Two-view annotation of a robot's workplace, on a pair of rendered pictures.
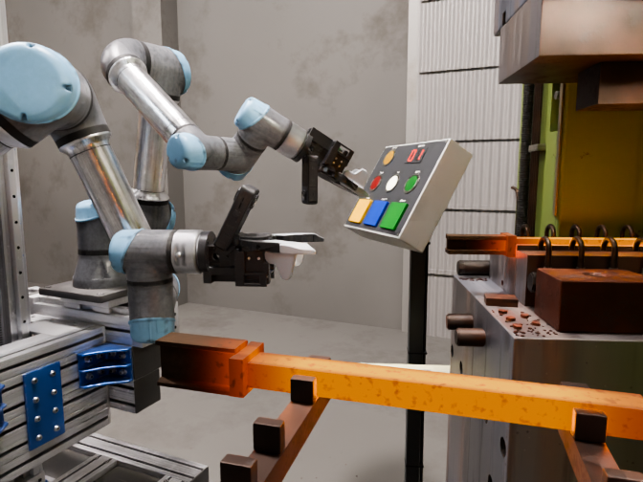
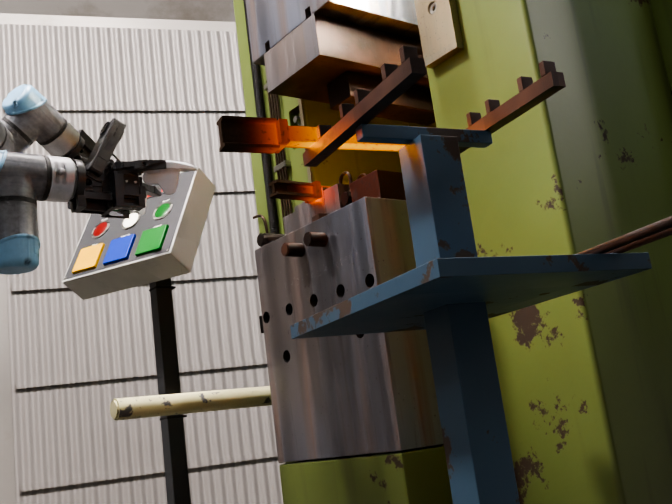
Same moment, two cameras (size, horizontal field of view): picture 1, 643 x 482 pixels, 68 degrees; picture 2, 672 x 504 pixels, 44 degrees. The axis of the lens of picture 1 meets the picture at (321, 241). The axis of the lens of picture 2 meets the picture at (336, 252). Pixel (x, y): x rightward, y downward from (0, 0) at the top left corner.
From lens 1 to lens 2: 1.07 m
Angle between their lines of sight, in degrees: 47
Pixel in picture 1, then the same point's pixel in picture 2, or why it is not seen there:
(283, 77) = not seen: outside the picture
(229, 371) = (279, 126)
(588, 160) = (328, 166)
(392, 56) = not seen: outside the picture
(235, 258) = (115, 179)
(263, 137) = (41, 125)
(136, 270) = (14, 183)
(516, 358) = (368, 209)
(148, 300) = (27, 216)
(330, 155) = not seen: hidden behind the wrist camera
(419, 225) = (185, 243)
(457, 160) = (205, 188)
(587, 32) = (341, 47)
